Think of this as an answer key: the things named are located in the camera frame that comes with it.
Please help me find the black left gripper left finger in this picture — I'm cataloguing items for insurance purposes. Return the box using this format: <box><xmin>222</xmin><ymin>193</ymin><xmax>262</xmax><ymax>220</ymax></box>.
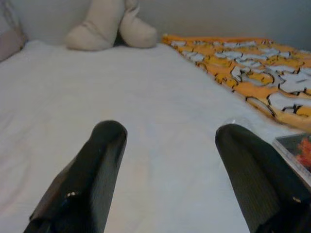
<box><xmin>23</xmin><ymin>120</ymin><xmax>128</xmax><ymax>233</ymax></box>

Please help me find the white bed mattress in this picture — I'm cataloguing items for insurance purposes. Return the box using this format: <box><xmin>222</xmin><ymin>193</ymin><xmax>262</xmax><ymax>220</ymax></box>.
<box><xmin>0</xmin><ymin>40</ymin><xmax>311</xmax><ymax>233</ymax></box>

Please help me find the pale pink pillow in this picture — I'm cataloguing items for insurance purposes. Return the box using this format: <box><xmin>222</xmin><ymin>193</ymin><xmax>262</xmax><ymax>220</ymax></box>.
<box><xmin>0</xmin><ymin>0</ymin><xmax>26</xmax><ymax>63</ymax></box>

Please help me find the yellow egg print blanket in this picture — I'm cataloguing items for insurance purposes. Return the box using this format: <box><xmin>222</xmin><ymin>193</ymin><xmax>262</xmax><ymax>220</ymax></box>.
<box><xmin>161</xmin><ymin>33</ymin><xmax>311</xmax><ymax>133</ymax></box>

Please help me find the dark cover book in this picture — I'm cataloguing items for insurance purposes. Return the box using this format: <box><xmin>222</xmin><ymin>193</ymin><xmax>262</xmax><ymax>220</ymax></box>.
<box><xmin>272</xmin><ymin>132</ymin><xmax>311</xmax><ymax>192</ymax></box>

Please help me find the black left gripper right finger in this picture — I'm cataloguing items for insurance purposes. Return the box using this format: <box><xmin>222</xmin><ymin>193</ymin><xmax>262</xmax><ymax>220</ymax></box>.
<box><xmin>215</xmin><ymin>124</ymin><xmax>311</xmax><ymax>233</ymax></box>

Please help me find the beige plush pillow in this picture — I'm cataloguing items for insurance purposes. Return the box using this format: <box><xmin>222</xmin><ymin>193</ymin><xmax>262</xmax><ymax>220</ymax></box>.
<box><xmin>64</xmin><ymin>0</ymin><xmax>158</xmax><ymax>51</ymax></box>

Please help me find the white pillow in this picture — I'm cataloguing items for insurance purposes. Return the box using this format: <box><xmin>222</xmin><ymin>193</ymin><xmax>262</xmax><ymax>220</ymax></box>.
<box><xmin>18</xmin><ymin>0</ymin><xmax>127</xmax><ymax>47</ymax></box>

